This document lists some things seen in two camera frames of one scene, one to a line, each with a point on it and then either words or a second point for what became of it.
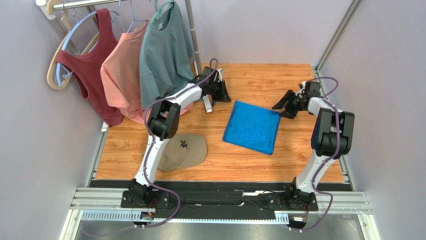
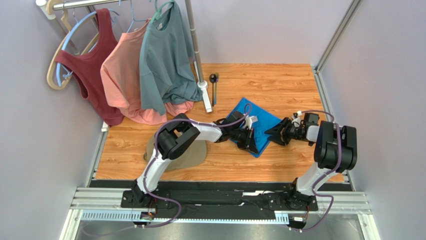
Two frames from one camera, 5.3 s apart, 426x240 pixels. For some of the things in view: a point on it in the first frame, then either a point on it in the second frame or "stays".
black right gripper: [293, 103] → [284, 133]
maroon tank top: [87, 68] stays
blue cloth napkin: [252, 127] stays
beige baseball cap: [183, 151] stays
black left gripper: [224, 95] → [249, 145]
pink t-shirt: [120, 69] stays
